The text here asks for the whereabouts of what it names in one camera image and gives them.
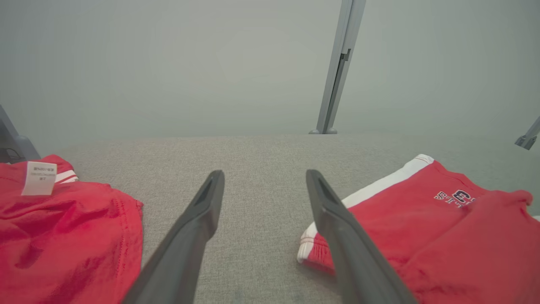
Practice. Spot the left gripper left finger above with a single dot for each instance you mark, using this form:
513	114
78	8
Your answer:
177	261

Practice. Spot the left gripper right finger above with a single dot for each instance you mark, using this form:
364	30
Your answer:
358	270

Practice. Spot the red shorts white stripe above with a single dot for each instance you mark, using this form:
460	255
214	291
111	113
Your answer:
443	236

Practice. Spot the red shorts with white label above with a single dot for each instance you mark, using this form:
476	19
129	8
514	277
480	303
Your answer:
63	236

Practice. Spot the grey partition post with feet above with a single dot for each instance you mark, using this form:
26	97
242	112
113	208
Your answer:
337	76

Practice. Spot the grey partition end post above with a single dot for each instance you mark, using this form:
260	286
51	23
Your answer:
529	137
17	145

